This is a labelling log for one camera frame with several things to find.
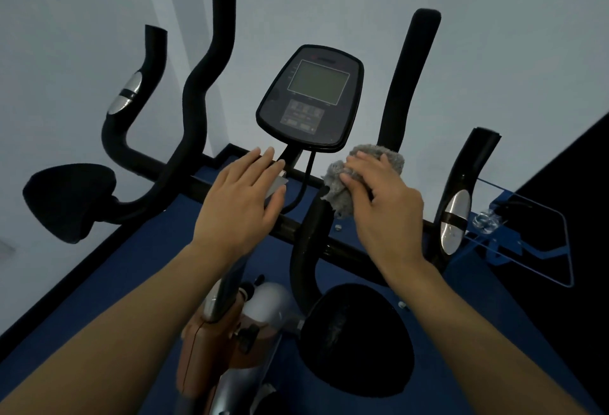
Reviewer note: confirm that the black elbow pad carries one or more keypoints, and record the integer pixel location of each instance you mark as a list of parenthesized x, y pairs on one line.
[(69, 200), (357, 338)]

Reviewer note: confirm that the person's right thumb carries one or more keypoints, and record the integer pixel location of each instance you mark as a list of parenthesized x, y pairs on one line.
[(354, 189)]

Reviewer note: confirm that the small white tag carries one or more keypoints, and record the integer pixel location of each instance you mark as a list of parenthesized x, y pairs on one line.
[(277, 185)]

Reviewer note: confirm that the orange and silver bike frame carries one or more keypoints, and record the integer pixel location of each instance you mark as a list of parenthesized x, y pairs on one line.
[(214, 348)]

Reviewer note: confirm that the person's left little finger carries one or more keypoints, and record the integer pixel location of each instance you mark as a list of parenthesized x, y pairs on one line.
[(242, 162)]

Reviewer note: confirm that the person's left middle finger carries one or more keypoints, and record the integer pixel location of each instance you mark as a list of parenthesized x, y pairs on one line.
[(271, 174)]

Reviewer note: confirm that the person's right hand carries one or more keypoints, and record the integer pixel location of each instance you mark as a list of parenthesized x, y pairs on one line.
[(388, 219)]

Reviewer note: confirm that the black bike console display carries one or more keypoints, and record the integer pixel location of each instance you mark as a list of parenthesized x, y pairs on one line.
[(309, 96)]

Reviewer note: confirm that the silver pulse sensor plate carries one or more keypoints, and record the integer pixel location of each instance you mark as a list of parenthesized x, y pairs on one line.
[(454, 222), (124, 93)]

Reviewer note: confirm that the person's right forearm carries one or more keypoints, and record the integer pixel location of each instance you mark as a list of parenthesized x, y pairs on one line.
[(476, 348)]

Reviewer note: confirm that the person's left hand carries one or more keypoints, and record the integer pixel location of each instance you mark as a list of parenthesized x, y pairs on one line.
[(233, 212)]

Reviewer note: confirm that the clear acrylic holder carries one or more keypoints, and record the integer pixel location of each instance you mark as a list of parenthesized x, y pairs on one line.
[(537, 238)]

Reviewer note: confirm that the grey cleaning cloth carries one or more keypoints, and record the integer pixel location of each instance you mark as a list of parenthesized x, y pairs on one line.
[(335, 191)]

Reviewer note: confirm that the person's right middle finger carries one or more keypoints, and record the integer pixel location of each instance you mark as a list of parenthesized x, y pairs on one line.
[(373, 165)]

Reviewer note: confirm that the person's left forearm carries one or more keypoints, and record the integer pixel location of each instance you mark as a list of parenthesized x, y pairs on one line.
[(119, 334)]

